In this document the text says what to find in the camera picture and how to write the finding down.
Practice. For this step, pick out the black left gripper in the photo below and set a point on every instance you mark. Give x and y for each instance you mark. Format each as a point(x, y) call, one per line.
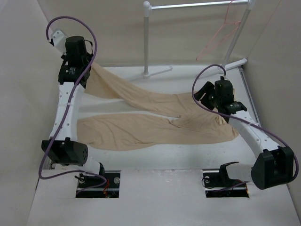
point(89, 56)

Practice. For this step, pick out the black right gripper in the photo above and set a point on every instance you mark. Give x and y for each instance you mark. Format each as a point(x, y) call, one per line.
point(208, 88)

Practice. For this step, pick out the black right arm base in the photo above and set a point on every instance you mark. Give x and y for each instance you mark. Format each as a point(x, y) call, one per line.
point(217, 183)

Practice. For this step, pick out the white clothes rack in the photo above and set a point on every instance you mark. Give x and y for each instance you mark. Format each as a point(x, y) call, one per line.
point(147, 8)

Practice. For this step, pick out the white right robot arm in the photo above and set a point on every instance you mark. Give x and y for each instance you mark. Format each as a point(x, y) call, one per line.
point(274, 164)

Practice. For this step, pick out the beige trousers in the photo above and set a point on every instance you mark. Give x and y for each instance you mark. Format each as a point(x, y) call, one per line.
point(163, 118)

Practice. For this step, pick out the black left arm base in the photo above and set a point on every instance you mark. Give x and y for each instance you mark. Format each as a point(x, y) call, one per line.
point(94, 187)

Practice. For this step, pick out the pink wire hanger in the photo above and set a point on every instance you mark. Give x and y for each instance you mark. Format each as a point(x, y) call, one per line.
point(227, 28)

